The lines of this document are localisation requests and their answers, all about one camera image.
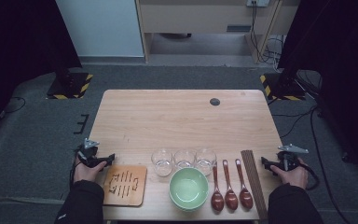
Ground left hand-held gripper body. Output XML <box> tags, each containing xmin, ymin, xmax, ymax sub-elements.
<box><xmin>76</xmin><ymin>138</ymin><xmax>107</xmax><ymax>169</ymax></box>

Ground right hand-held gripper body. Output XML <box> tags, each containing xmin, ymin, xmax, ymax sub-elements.
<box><xmin>275</xmin><ymin>143</ymin><xmax>310</xmax><ymax>173</ymax></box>

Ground bundle of wooden chopsticks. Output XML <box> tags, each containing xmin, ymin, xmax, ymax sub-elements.
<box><xmin>240</xmin><ymin>149</ymin><xmax>269</xmax><ymax>220</ymax></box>

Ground slotted wooden coaster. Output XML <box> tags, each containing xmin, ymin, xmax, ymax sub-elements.
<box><xmin>103</xmin><ymin>164</ymin><xmax>148</xmax><ymax>207</ymax></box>

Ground reddish brown wooden spoon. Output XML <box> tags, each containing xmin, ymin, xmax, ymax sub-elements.
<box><xmin>234</xmin><ymin>158</ymin><xmax>255</xmax><ymax>210</ymax></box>
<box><xmin>222</xmin><ymin>159</ymin><xmax>240</xmax><ymax>212</ymax></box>
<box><xmin>210</xmin><ymin>161</ymin><xmax>226</xmax><ymax>214</ymax></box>

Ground clear drinking glass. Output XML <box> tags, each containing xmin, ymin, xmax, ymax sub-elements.
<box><xmin>172</xmin><ymin>148</ymin><xmax>198</xmax><ymax>171</ymax></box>
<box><xmin>150</xmin><ymin>148</ymin><xmax>174</xmax><ymax>177</ymax></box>
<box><xmin>195</xmin><ymin>147</ymin><xmax>218</xmax><ymax>177</ymax></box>

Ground person's right hand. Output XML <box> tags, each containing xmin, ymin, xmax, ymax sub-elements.
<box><xmin>269</xmin><ymin>157</ymin><xmax>310</xmax><ymax>190</ymax></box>

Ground person's left hand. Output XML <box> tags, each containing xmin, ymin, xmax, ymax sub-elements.
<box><xmin>73</xmin><ymin>159</ymin><xmax>108</xmax><ymax>185</ymax></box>

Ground black yellow-striped stand base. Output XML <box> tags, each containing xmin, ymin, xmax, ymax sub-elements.
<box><xmin>46</xmin><ymin>72</ymin><xmax>94</xmax><ymax>101</ymax></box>
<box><xmin>259</xmin><ymin>73</ymin><xmax>308</xmax><ymax>102</ymax></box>

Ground black curtain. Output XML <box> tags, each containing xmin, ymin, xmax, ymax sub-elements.
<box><xmin>0</xmin><ymin>0</ymin><xmax>84</xmax><ymax>139</ymax></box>
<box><xmin>277</xmin><ymin>0</ymin><xmax>358</xmax><ymax>185</ymax></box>

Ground white cabinet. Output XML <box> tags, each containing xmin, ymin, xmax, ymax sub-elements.
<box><xmin>55</xmin><ymin>0</ymin><xmax>145</xmax><ymax>59</ymax></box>

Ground beige wooden desk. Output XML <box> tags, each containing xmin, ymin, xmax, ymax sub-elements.
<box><xmin>134</xmin><ymin>0</ymin><xmax>301</xmax><ymax>65</ymax></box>

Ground left hand-held gripper cable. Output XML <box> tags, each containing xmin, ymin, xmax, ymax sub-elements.
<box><xmin>69</xmin><ymin>148</ymin><xmax>82</xmax><ymax>189</ymax></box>

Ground hand-held gripper cable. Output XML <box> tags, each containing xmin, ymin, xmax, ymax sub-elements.
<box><xmin>69</xmin><ymin>148</ymin><xmax>82</xmax><ymax>189</ymax></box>
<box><xmin>297</xmin><ymin>162</ymin><xmax>321</xmax><ymax>191</ymax></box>

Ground right hand-held gripper cable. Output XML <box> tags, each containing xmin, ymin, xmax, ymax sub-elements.
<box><xmin>297</xmin><ymin>162</ymin><xmax>321</xmax><ymax>191</ymax></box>

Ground black floor cables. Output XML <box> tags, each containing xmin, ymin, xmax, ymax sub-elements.
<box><xmin>267</xmin><ymin>69</ymin><xmax>352</xmax><ymax>224</ymax></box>

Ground thin black floor cable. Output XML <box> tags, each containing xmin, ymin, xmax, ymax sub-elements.
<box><xmin>0</xmin><ymin>96</ymin><xmax>27</xmax><ymax>119</ymax></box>

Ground black cables under desk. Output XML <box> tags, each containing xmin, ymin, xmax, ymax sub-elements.
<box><xmin>249</xmin><ymin>1</ymin><xmax>285</xmax><ymax>71</ymax></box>

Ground white wall socket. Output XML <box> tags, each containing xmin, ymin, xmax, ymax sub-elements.
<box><xmin>246</xmin><ymin>0</ymin><xmax>270</xmax><ymax>7</ymax></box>

